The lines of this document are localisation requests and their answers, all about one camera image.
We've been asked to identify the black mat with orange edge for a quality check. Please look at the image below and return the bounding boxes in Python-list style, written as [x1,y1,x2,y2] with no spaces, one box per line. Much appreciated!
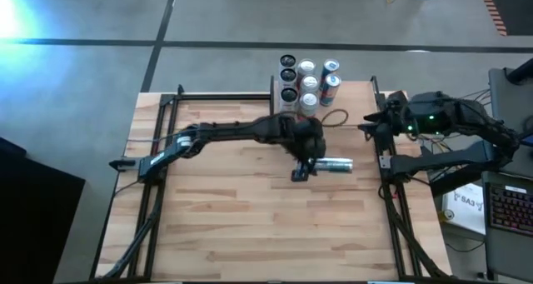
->
[476,0,533,37]

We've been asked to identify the blue Red Bull can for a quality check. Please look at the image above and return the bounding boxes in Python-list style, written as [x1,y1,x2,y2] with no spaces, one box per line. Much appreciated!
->
[320,57,341,79]
[318,73,343,108]

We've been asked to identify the tall silver blue can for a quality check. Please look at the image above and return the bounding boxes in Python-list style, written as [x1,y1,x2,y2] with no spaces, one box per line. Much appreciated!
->
[312,157,355,173]

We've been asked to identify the grey desk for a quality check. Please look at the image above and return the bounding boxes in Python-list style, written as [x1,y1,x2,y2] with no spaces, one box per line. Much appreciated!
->
[482,66,533,283]

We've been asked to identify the white slim Celsius can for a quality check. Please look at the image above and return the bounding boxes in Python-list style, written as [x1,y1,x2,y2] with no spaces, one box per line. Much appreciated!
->
[278,67,299,89]
[277,86,300,113]

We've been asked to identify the brown cord loop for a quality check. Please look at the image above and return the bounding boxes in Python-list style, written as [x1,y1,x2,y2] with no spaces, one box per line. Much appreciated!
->
[320,107,350,129]

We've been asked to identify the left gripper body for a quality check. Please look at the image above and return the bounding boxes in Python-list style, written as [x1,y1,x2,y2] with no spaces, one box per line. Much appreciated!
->
[282,116,327,162]

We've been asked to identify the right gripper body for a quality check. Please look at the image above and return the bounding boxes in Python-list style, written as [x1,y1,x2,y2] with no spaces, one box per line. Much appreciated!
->
[381,92,417,139]

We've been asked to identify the red white Spindrift can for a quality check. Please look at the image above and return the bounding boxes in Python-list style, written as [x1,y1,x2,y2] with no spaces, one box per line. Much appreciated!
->
[296,57,317,79]
[297,91,321,118]
[299,73,321,96]

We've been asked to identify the black-framed wooden shelf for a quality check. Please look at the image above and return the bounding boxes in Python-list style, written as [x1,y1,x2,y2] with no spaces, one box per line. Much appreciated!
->
[268,74,381,122]

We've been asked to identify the black computer keyboard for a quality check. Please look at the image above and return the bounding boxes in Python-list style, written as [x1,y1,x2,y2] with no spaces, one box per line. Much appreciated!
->
[486,182,533,238]

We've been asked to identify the large black equipment case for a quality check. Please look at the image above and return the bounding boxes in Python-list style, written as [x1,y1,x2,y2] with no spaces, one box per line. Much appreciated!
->
[0,136,87,284]

